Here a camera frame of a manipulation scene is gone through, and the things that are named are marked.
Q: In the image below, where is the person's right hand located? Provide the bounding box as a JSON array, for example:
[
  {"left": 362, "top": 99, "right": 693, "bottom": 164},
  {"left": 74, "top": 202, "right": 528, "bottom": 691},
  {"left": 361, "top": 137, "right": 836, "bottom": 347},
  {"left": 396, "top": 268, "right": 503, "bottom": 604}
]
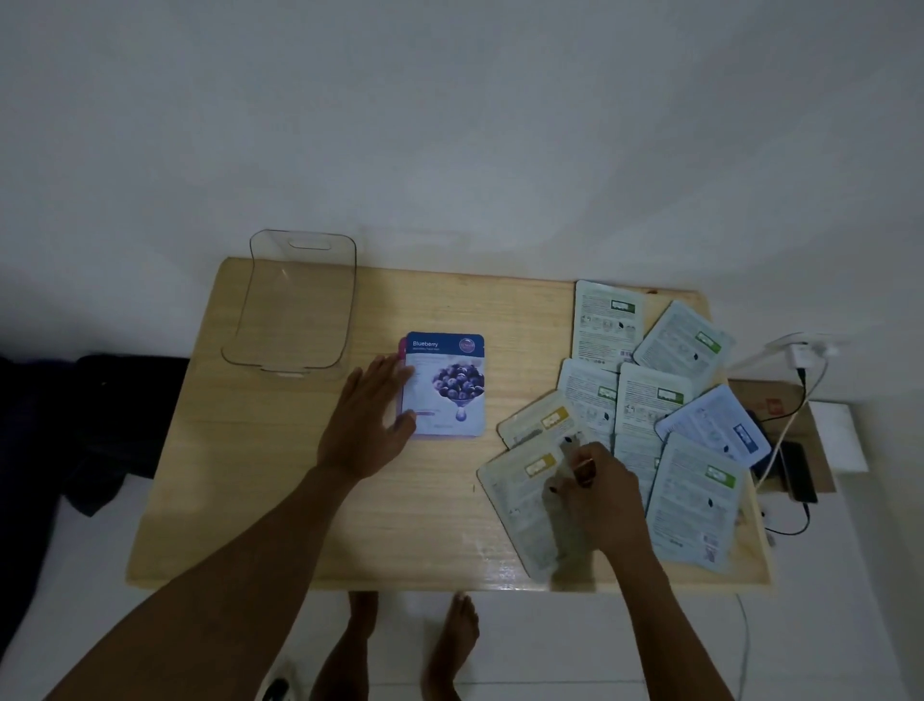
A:
[{"left": 549, "top": 441, "right": 655, "bottom": 562}]

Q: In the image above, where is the person's left hand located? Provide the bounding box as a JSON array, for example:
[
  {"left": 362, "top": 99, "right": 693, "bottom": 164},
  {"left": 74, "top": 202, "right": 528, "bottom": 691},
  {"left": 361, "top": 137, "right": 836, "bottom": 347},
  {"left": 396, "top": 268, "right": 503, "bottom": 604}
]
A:
[{"left": 316, "top": 353, "right": 418, "bottom": 482}]

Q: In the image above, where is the yellow label mask packet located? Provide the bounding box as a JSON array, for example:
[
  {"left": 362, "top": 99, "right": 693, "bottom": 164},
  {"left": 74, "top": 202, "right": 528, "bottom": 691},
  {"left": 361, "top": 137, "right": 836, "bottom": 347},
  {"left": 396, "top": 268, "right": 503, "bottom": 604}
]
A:
[{"left": 476, "top": 433, "right": 602, "bottom": 583}]

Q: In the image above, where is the blue fruit print mask packet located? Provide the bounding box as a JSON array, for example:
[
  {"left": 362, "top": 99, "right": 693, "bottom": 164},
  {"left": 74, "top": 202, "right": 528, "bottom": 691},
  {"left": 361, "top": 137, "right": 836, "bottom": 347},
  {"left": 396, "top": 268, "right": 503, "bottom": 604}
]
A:
[{"left": 400, "top": 331, "right": 487, "bottom": 439}]

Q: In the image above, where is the person's right forearm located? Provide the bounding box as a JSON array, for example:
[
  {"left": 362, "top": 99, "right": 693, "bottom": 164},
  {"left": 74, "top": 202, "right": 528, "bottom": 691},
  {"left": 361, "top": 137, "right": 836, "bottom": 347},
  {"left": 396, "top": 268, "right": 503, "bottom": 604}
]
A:
[{"left": 612, "top": 538, "right": 733, "bottom": 701}]

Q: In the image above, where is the person's left forearm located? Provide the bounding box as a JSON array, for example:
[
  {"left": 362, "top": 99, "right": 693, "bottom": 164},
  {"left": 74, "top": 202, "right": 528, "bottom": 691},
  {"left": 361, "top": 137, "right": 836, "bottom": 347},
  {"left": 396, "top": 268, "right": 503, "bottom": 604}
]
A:
[{"left": 43, "top": 462, "right": 362, "bottom": 701}]

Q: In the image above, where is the pile of white mask sachets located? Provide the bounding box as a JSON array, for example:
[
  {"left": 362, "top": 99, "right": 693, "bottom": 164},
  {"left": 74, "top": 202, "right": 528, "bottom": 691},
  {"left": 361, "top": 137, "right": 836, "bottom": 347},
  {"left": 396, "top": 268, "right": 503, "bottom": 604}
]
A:
[{"left": 497, "top": 280, "right": 773, "bottom": 576}]

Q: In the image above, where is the clear plastic bin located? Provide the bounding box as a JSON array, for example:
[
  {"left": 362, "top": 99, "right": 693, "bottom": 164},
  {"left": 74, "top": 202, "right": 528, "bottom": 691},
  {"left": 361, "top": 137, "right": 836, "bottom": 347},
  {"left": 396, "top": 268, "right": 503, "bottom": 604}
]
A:
[{"left": 221, "top": 230, "right": 358, "bottom": 381}]

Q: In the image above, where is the brown cardboard box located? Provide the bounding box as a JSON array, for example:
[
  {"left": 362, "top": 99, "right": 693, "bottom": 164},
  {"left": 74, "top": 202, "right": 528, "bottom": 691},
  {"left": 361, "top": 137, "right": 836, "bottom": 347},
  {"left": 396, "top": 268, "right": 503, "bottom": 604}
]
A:
[{"left": 728, "top": 378, "right": 838, "bottom": 495}]

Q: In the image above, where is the person's right foot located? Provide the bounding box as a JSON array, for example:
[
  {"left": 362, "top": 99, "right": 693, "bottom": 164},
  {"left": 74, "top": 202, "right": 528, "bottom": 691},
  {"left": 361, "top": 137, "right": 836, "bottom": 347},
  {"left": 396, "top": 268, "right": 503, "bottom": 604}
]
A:
[{"left": 422, "top": 592, "right": 481, "bottom": 701}]

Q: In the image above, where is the black phone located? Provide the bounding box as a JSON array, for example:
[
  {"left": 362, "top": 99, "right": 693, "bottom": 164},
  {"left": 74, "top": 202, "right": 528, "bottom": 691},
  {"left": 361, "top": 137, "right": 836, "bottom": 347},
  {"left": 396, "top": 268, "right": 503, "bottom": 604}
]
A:
[{"left": 778, "top": 441, "right": 820, "bottom": 505}]

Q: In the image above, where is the white paper sheet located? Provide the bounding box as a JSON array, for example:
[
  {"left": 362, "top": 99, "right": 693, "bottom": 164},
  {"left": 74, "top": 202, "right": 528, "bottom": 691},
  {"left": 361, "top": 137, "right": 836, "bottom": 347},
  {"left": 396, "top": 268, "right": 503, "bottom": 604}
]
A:
[{"left": 808, "top": 402, "right": 869, "bottom": 475}]

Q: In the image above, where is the dark clothing heap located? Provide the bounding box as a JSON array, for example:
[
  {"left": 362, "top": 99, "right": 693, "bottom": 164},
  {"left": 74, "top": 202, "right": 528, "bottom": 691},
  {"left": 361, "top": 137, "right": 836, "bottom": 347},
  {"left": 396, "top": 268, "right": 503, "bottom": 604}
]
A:
[{"left": 0, "top": 352, "right": 190, "bottom": 518}]

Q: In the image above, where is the black charging cable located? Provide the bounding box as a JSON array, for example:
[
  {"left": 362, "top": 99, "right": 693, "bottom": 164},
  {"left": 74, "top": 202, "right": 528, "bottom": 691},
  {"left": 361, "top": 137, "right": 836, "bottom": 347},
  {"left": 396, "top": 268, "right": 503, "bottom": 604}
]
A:
[{"left": 751, "top": 368, "right": 809, "bottom": 463}]

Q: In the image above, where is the white charging cable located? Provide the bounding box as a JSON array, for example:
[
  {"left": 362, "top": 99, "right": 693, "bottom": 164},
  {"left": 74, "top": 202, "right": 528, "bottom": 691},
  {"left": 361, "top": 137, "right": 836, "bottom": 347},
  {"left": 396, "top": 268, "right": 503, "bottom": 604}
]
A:
[{"left": 754, "top": 355, "right": 831, "bottom": 488}]

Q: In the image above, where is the white wall charger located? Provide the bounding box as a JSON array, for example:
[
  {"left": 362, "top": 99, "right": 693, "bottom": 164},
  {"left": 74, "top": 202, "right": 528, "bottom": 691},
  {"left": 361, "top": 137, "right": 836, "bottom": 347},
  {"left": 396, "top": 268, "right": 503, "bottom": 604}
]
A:
[{"left": 765, "top": 332, "right": 840, "bottom": 371}]

